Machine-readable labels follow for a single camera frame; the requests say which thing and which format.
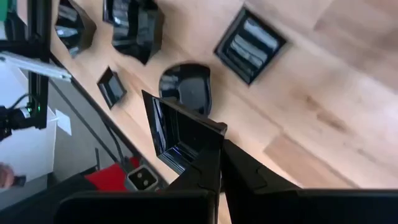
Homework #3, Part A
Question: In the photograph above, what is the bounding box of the silver aluminium bracket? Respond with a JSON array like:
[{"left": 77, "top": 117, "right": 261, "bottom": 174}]
[{"left": 0, "top": 51, "right": 73, "bottom": 82}]

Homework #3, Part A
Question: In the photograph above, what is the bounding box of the white paper sheet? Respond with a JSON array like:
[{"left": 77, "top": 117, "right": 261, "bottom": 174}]
[{"left": 55, "top": 108, "right": 73, "bottom": 137}]

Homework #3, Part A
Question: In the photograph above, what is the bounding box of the black rounded mini plate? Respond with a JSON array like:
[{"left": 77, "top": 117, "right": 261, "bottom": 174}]
[{"left": 158, "top": 63, "right": 213, "bottom": 116}]

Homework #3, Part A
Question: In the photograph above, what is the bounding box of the person's hand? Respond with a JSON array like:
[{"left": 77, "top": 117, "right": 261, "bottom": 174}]
[{"left": 0, "top": 162, "right": 16, "bottom": 189}]

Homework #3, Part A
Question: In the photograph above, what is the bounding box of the black wavy square mini plate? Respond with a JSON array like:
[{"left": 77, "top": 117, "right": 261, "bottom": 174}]
[
  {"left": 111, "top": 0, "right": 165, "bottom": 65},
  {"left": 54, "top": 0, "right": 97, "bottom": 59}
]

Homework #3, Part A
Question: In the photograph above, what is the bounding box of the black device green light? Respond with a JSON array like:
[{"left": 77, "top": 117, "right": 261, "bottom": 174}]
[{"left": 0, "top": 93, "right": 47, "bottom": 142}]

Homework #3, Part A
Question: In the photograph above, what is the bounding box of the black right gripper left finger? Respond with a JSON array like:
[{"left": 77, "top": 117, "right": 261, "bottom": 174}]
[{"left": 164, "top": 141, "right": 223, "bottom": 194}]

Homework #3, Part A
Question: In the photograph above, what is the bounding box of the black metal table frame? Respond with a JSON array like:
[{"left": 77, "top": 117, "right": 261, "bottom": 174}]
[{"left": 0, "top": 0, "right": 171, "bottom": 191}]

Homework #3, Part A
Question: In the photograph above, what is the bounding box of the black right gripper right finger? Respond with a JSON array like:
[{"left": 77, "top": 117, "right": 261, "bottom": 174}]
[{"left": 222, "top": 139, "right": 300, "bottom": 224}]

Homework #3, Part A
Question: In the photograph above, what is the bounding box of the grey table-level camera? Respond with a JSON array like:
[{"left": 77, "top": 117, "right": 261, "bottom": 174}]
[{"left": 124, "top": 164, "right": 159, "bottom": 192}]

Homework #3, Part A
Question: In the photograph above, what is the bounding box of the red cloth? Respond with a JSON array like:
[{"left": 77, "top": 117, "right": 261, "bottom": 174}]
[{"left": 83, "top": 157, "right": 141, "bottom": 192}]

